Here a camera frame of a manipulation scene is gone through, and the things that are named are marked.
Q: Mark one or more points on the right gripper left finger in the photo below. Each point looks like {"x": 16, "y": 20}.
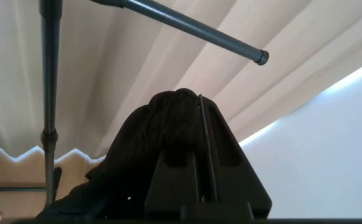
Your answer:
{"x": 174, "y": 183}

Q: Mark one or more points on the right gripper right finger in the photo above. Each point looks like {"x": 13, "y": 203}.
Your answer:
{"x": 240, "y": 183}

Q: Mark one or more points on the black garment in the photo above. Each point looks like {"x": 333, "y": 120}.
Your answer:
{"x": 143, "y": 146}

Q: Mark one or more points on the black clothes rack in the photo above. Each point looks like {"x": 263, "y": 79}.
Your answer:
{"x": 50, "y": 62}

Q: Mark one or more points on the beige curtain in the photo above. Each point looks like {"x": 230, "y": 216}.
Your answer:
{"x": 121, "y": 77}

